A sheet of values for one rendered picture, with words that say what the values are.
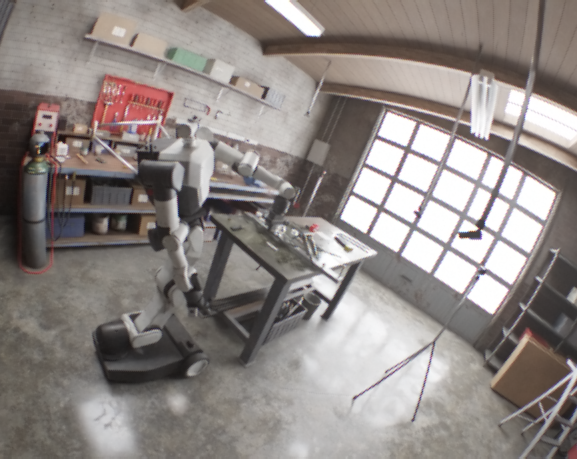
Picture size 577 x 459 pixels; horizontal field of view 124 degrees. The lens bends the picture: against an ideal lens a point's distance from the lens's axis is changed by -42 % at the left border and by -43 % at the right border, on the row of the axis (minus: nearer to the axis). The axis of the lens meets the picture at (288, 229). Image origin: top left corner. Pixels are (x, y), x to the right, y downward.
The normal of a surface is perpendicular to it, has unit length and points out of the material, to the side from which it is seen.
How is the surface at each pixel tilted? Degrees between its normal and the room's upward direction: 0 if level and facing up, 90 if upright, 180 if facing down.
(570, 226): 90
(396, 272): 90
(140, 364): 0
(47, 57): 90
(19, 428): 0
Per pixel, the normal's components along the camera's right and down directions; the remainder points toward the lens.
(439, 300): -0.60, 0.02
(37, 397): 0.37, -0.88
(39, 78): 0.70, 0.48
